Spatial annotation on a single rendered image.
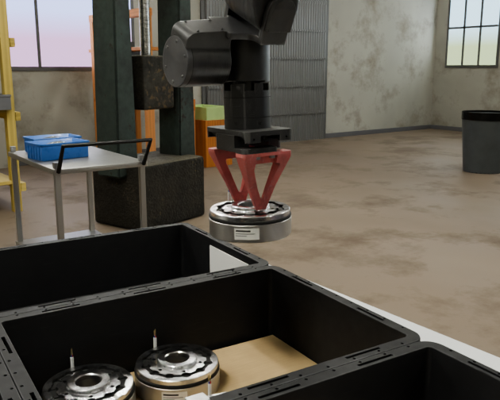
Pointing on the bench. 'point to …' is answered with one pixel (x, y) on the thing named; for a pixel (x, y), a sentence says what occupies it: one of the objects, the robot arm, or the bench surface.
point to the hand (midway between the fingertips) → (250, 200)
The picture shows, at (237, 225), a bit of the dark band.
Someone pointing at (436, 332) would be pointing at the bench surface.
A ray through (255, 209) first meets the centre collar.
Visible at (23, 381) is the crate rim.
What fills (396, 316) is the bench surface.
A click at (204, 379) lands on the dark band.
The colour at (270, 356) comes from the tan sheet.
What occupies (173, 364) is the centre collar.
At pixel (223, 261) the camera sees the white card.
